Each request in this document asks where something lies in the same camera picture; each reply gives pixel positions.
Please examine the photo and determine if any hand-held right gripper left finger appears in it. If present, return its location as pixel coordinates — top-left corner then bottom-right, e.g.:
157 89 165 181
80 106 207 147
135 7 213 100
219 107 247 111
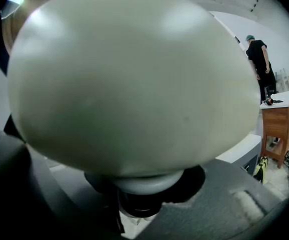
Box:
0 130 125 240

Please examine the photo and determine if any black faucet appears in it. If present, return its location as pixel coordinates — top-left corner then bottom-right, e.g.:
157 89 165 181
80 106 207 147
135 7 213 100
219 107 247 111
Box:
264 85 277 99

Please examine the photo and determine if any cream cylindrical bottle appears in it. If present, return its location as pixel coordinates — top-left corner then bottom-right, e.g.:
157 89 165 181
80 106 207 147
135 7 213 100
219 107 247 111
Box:
6 0 262 219

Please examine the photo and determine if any wooden cabinet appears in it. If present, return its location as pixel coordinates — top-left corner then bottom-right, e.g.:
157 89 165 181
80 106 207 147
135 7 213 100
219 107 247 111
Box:
260 91 289 169

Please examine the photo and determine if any yellow-green bag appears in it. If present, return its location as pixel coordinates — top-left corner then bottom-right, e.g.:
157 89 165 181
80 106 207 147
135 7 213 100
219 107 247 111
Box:
245 155 270 185

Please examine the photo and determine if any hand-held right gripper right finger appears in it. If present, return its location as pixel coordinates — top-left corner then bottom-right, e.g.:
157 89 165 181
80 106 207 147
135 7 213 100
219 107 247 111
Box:
135 158 289 240

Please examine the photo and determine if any black hair dryer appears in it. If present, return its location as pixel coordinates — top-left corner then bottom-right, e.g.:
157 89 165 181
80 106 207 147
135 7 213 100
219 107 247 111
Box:
264 97 284 106

